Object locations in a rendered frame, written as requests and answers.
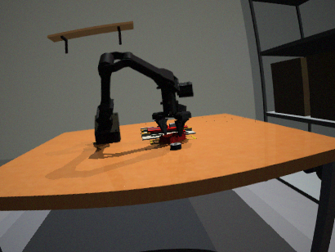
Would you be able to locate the black toy wheel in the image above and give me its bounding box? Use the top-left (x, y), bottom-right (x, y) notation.
top-left (170, 142), bottom-right (181, 151)

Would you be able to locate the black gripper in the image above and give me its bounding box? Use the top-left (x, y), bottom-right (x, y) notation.
top-left (152, 98), bottom-right (191, 137)

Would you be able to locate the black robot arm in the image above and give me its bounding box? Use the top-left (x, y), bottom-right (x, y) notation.
top-left (96, 52), bottom-right (194, 129)

